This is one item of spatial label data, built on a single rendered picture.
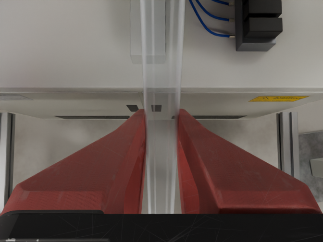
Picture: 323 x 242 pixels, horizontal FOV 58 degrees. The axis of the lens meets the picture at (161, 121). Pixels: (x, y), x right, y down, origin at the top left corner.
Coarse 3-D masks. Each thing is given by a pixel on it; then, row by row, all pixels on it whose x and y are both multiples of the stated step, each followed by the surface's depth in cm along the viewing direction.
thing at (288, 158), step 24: (216, 0) 43; (240, 0) 43; (264, 0) 40; (240, 24) 43; (264, 24) 39; (240, 48) 44; (264, 48) 44; (0, 120) 75; (288, 120) 75; (0, 144) 73; (288, 144) 74; (0, 168) 73; (288, 168) 74; (0, 192) 72
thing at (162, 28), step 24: (144, 0) 9; (168, 0) 9; (144, 24) 9; (168, 24) 9; (144, 48) 10; (168, 48) 10; (144, 72) 10; (168, 72) 10; (144, 96) 11; (168, 96) 11; (144, 120) 12; (168, 120) 12; (168, 144) 12; (168, 168) 13; (168, 192) 14
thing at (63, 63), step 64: (0, 0) 45; (64, 0) 46; (128, 0) 46; (192, 0) 46; (320, 0) 46; (0, 64) 45; (64, 64) 45; (128, 64) 45; (192, 64) 45; (256, 64) 45; (320, 64) 45
